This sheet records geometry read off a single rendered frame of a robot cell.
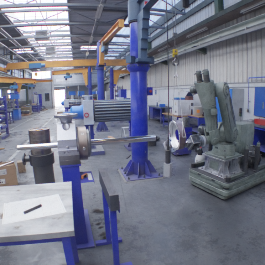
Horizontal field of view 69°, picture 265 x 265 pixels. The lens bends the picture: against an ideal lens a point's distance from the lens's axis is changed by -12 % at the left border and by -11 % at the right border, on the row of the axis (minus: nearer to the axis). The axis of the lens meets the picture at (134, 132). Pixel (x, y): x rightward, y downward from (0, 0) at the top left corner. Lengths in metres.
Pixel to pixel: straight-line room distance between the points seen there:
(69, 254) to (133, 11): 3.90
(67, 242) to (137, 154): 3.02
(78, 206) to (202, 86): 2.09
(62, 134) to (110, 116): 3.84
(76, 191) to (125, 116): 4.09
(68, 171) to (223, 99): 2.14
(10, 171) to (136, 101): 2.64
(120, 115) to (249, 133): 3.42
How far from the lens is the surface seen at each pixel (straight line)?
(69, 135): 2.19
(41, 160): 3.73
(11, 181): 4.25
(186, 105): 9.10
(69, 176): 2.15
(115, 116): 5.96
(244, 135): 4.17
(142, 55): 3.89
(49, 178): 3.89
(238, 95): 7.12
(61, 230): 1.32
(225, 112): 3.14
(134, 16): 4.23
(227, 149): 3.58
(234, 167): 3.76
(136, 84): 4.00
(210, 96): 2.94
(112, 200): 1.67
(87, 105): 5.79
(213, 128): 3.11
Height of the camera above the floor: 1.61
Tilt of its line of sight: 10 degrees down
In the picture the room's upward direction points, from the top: 1 degrees counter-clockwise
